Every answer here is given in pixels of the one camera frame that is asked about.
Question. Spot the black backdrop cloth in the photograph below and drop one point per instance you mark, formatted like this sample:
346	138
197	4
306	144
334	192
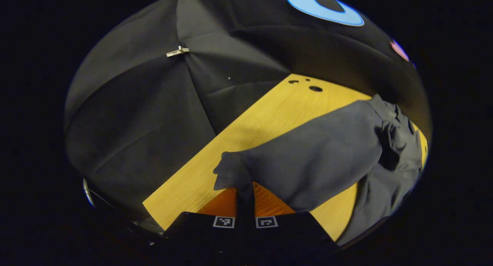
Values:
146	116

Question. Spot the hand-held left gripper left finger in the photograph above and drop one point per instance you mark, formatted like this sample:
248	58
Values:
239	227

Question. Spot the silver metal clip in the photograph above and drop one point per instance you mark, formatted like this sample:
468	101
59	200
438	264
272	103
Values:
177	51

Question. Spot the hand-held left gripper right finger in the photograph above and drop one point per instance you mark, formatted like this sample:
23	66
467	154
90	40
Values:
250	227

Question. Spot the grey long-sleeved polo shirt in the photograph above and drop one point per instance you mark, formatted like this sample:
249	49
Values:
327	154

